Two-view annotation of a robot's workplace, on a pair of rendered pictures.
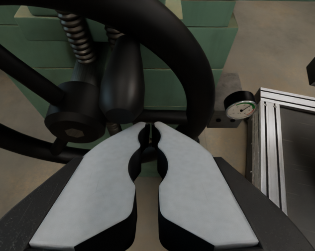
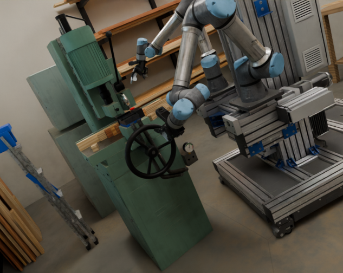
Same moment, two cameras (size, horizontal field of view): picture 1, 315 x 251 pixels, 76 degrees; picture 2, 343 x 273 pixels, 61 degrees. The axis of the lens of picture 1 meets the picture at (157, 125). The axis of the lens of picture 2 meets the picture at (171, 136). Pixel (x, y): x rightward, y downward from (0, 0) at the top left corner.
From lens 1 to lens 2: 136 cm
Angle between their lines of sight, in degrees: 42
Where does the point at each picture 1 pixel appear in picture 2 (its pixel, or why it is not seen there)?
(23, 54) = (120, 170)
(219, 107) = (184, 154)
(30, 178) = not seen: outside the picture
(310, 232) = (274, 184)
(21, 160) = not seen: outside the picture
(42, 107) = (125, 197)
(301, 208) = (265, 181)
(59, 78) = (130, 175)
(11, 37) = (117, 164)
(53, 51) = not seen: hidden behind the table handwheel
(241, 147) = (233, 195)
